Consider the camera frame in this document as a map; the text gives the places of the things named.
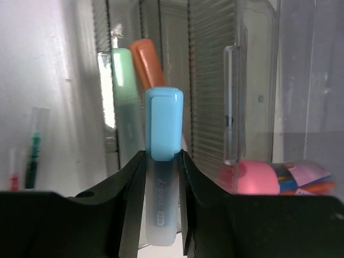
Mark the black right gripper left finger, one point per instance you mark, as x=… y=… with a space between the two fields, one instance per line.
x=102 y=221

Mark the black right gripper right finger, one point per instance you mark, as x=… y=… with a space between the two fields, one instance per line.
x=218 y=224

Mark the pink glue stick tube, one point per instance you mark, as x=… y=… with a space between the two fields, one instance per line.
x=250 y=177

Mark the red clear pen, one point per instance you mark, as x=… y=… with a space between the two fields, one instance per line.
x=14 y=170

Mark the green capped highlighter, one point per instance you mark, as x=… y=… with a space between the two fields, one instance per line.
x=128 y=120

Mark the blue capped highlighter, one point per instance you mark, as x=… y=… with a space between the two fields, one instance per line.
x=163 y=139

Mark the orange capped highlighter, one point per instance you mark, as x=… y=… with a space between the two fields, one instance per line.
x=147 y=64

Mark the green clear pen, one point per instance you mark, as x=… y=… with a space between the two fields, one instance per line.
x=38 y=125

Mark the clear acrylic drawer organizer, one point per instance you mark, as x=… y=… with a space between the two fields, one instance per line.
x=262 y=80

